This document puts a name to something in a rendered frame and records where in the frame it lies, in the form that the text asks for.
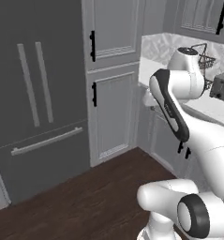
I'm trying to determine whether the grey tall cabinet door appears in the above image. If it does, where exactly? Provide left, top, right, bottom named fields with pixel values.
left=85, top=64, right=141, bottom=168
left=82, top=0, right=142, bottom=71

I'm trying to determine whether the dark grey toaster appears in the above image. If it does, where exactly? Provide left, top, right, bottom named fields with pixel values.
left=209, top=70, right=224, bottom=105

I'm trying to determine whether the grey base cabinet run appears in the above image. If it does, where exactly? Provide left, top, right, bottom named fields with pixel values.
left=137, top=83, right=211, bottom=191

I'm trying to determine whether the dark grey fridge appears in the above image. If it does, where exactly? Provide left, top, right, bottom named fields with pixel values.
left=0, top=0, right=92, bottom=206

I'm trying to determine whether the grey wall cabinet door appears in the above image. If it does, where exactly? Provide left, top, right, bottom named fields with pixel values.
left=173, top=0, right=224, bottom=45

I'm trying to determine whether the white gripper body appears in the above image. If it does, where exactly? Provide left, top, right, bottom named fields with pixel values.
left=142, top=87, right=157, bottom=108

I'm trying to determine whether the black wire stand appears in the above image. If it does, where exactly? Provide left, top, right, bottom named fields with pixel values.
left=189, top=42, right=217, bottom=91

